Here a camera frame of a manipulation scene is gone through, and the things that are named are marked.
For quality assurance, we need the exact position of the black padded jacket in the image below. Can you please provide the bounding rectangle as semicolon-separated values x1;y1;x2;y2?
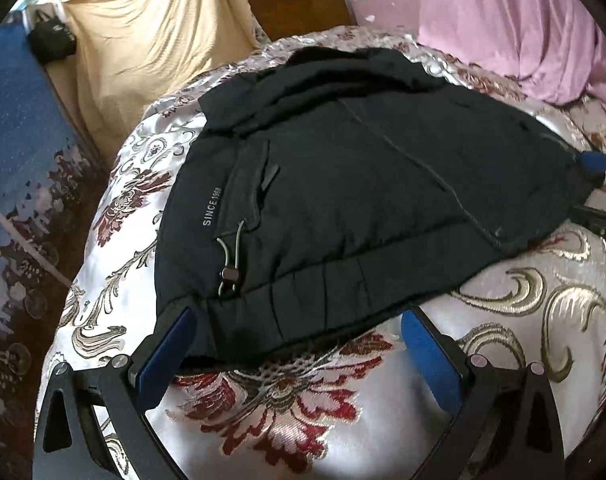
153;46;606;368

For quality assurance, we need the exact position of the floral satin bedspread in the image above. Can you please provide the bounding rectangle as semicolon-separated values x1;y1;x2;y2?
43;25;606;480

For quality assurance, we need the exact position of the blue printed fabric wardrobe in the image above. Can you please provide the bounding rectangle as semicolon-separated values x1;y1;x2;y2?
0;10;108;461

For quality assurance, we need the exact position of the wooden headboard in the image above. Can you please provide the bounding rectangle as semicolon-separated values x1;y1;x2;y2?
244;0;358;43

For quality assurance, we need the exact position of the beige hanging sheet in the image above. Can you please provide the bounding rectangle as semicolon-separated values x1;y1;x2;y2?
48;0;264;161

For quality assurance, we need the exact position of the pink curtain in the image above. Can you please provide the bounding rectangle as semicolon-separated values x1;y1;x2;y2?
415;0;606;106

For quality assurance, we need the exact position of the black tote bag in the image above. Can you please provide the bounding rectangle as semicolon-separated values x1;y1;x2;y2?
27;10;78;63

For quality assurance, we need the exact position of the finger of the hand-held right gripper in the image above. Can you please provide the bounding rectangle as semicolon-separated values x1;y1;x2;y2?
580;152;606;175
573;206;606;248

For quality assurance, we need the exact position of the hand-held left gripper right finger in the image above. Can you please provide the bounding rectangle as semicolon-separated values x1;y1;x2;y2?
400;305;566;480

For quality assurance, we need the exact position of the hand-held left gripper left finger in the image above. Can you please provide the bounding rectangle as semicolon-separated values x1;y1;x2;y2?
33;302;198;480

